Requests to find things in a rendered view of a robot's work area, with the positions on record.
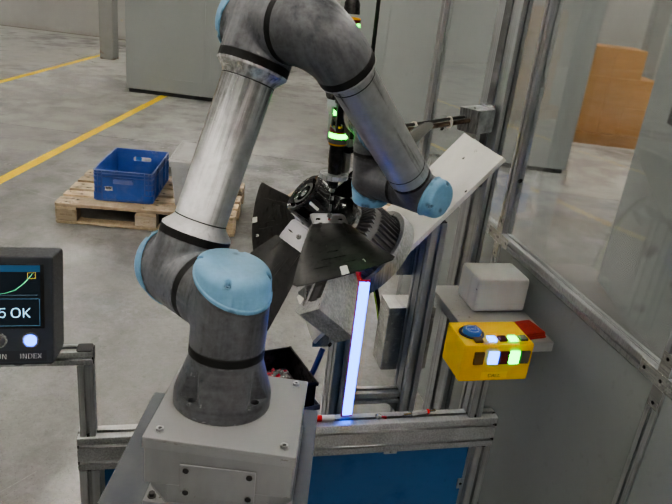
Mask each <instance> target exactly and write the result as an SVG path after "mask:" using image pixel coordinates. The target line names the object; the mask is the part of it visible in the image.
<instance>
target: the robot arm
mask: <svg viewBox="0 0 672 504"><path fill-rule="evenodd" d="M215 29H216V30H217V32H218V35H217V37H218V40H219V42H220V43H221V44H220V47H219V50H218V54H217V57H218V59H219V62H220V64H221V66H222V73H221V76H220V79H219V82H218V85H217V88H216V91H215V93H214V96H213V99H212V102H211V105H210V108H209V111H208V114H207V117H206V120H205V123H204V126H203V129H202V132H201V135H200V138H199V141H198V144H197V147H196V150H195V153H194V156H193V159H192V162H191V165H190V168H189V171H188V174H187V177H186V180H185V183H184V186H183V189H182V191H181V194H180V197H179V200H178V203H177V206H176V209H175V212H174V213H172V214H170V215H168V216H166V217H164V218H163V219H162V221H161V224H160V227H159V229H158V230H156V231H154V232H152V233H151V235H150V236H149V237H146V238H145V239H144V240H143V241H142V242H141V244H140V246H139V248H138V250H137V252H136V256H135V262H134V268H135V275H136V278H137V280H138V282H139V284H140V286H141V287H142V288H143V289H144V290H145V291H146V292H147V293H148V295H149V296H150V297H151V298H152V299H153V300H155V301H156V302H158V303H160V304H162V305H164V306H165V307H167V308H168V309H170V310H171V311H172V312H174V313H175V314H177V315H178V316H179V317H181V318H182V319H184V320H185V321H186V322H188V323H189V325H190V331H189V345H188V354H187V356H186V359H185V361H184V363H183V365H182V368H181V370H180V372H179V374H178V376H177V379H176V381H175V384H174V390H173V403H174V406H175V408H176V409H177V410H178V411H179V412H180V413H181V414H182V415H183V416H185V417H186V418H188V419H190V420H192V421H195V422H198V423H201V424H205V425H210V426H220V427H229V426H238V425H243V424H247V423H250V422H253V421H255V420H257V419H259V418H260V417H262V416H263V415H264V414H265V413H266V412H267V410H268V408H269V405H270V398H271V387H270V383H269V379H268V374H267V370H266V366H265V362H264V353H265V345H266V336H267V327H268V319H269V310H270V304H271V301H272V296H273V292H272V274H271V271H270V269H269V268H268V266H267V265H266V264H265V263H264V262H263V261H262V260H260V259H259V258H257V257H256V256H254V255H252V254H249V253H247V252H239V251H238V250H236V249H229V246H230V244H231V240H230V238H229V236H228V234H227V232H226V226H227V224H228V221H229V218H230V215H231V212H232V209H233V206H234V203H235V200H236V197H237V195H238V192H239V189H240V186H241V183H242V180H243V177H244V174H245V171H246V168H247V166H248V163H249V160H250V157H251V154H252V151H253V148H254V145H255V142H256V139H257V137H258V134H259V131H260V128H261V125H262V122H263V119H264V116H265V113H266V111H267V108H268V105H269V102H270V99H271V96H272V93H273V91H274V89H275V88H277V87H279V86H281V85H283V84H285V83H286V82H287V79H288V76H289V73H290V71H291V68H292V66H293V67H298V68H300V69H302V70H304V71H306V72H307V73H309V74H310V75H311V76H313V77H314V78H315V79H316V81H317V82H318V84H319V85H320V87H321V88H322V89H323V90H324V91H325V92H326V97H327V112H328V114H331V112H332V109H333V107H337V109H336V119H335V118H334V117H333V116H332V121H331V127H332V128H333V129H334V130H335V132H343V133H344V134H345V135H346V136H347V137H348V138H349V139H354V145H353V172H352V180H351V186H352V199H353V202H354V203H355V204H356V205H358V206H360V207H368V208H381V207H383V206H385V205H386V204H387V203H389V204H392V205H396V206H398V207H401V208H404V209H407V210H409V211H412V212H415V213H417V214H418V215H420V216H422V215H424V216H427V217H430V218H438V217H440V216H442V215H443V214H444V213H445V212H446V211H447V209H448V208H449V206H450V204H451V201H452V197H453V189H452V186H451V184H450V183H449V182H448V181H447V180H444V179H442V178H441V177H439V176H437V177H435V176H434V175H433V174H432V172H431V171H430V169H429V167H428V165H427V163H426V162H425V160H424V158H423V156H422V154H421V152H420V151H419V149H418V147H417V145H416V143H415V141H414V139H413V138H412V136H411V134H410V132H409V130H408V128H407V127H406V125H405V123H404V121H403V119H402V117H401V116H400V114H399V112H398V110H397V108H396V106H395V105H394V103H393V101H392V99H391V97H390V95H389V93H388V92H387V90H386V88H385V86H384V84H383V82H382V81H381V79H380V77H379V75H378V73H377V71H376V70H375V68H374V67H375V64H376V56H375V54H374V52H373V50H372V48H371V46H370V44H369V43H368V41H367V39H366V37H365V36H364V34H363V33H362V31H361V30H360V28H359V27H358V26H357V24H356V23H355V22H354V20H353V19H352V18H351V16H350V15H349V14H348V13H347V12H346V11H345V9H344V8H343V7H342V6H341V5H340V4H339V3H338V2H337V1H336V0H221V2H220V4H219V6H218V9H217V12H216V17H215ZM334 121H335V127H334ZM338 126H341V127H342V128H341V130H339V129H338Z"/></svg>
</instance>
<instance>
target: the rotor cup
mask: <svg viewBox="0 0 672 504"><path fill-rule="evenodd" d="M305 190H307V193H306V194H305V195H304V196H301V194H302V192H303V191H305ZM330 195H331V194H330V188H329V187H328V186H327V185H326V184H325V183H324V182H323V179H321V178H320V177H319V175H314V176H311V177H309V178H307V179H306V180H305V181H303V182H302V183H301V184H300V185H299V186H298V187H297V188H296V189H295V191H294V192H293V193H292V195H291V197H290V199H289V201H288V205H287V208H288V210H289V211H290V212H291V213H293V214H294V215H295V216H296V217H297V218H298V219H299V220H300V221H301V222H302V223H303V224H304V225H305V226H306V227H308V228H309V227H310V225H311V222H310V220H309V217H310V214H312V213H325V214H328V213H332V214H343V215H344V216H345V217H346V219H347V221H348V224H349V225H350V224H351V223H352V221H353V220H354V218H355V216H356V213H357V205H356V204H355V203H354V202H353V200H352V199H351V198H349V199H347V198H344V199H341V200H340V196H336V195H333V196H334V199H333V200H332V210H331V211H329V204H330V200H329V196H330ZM310 202H312V203H313V204H314V205H315V206H316V207H318V208H319V210H318V211H317V210H316V209H314V208H313V207H312V206H311V205H310V204H309V203H310Z"/></svg>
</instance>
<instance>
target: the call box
mask: <svg viewBox="0 0 672 504"><path fill-rule="evenodd" d="M463 325H476V326H477V327H479V328H480V329H481V330H482V333H481V336H480V337H481V338H482V339H483V340H484V343H475V341H474V340H473V337H470V336H467V335H465V334H464V333H463V332H462V330H463V327H464V326H463ZM497 335H505V337H506V338H507V335H515V336H516V337H517V336H518V335H525V333H524V332H523V331H522V330H521V329H520V328H519V327H518V326H517V325H516V324H515V322H450V323H449V324H448V328H447V333H446V339H445V344H444V349H443V354H442V357H443V359H444V360H445V362H446V363H447V365H448V366H449V368H450V369H451V371H452V372H453V374H454V376H455V377H456V379H457V380H458V381H480V380H508V379H525V378H526V375H527V371H528V367H529V363H530V359H531V355H532V351H533V348H534V343H533V342H532V341H531V340H530V339H529V338H528V337H527V336H526V335H525V336H526V337H527V338H528V341H520V340H519V339H518V341H510V340H509V339H508V338H507V339H508V341H507V342H500V341H499V340H498V339H497V342H489V341H488V339H487V338H486V337H487V336H495V337H496V338H497ZM490 351H499V352H500V351H520V352H521V351H531V354H530V358H529V362H528V364H519V363H518V364H498V363H497V364H495V365H488V364H487V361H488V357H489V352H490ZM475 352H485V357H484V362H483V365H473V359H474V355H475Z"/></svg>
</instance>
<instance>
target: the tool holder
mask: <svg viewBox="0 0 672 504"><path fill-rule="evenodd" d="M353 145H354V139H349V138H348V137H347V144H346V146H344V155H343V164H342V167H341V174H340V175H332V174H329V173H328V169H323V170H321V171H320V172H319V177H320V178H321V179H323V180H326V181H331V182H344V181H347V180H348V176H349V174H348V172H349V168H350V160H351V153H353Z"/></svg>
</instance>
